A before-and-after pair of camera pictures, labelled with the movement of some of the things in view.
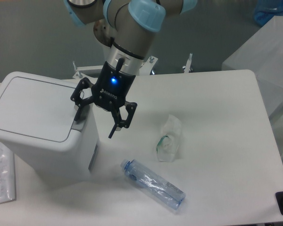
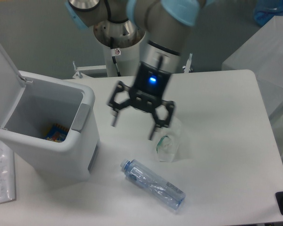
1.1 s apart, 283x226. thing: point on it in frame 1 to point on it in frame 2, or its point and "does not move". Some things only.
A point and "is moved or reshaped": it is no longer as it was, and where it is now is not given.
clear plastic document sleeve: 3,173 does not move
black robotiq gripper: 110,90 to 149,87
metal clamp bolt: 188,68 does not move
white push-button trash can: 32,113 is moved or reshaped
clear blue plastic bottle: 172,196 does not move
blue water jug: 266,10 does not move
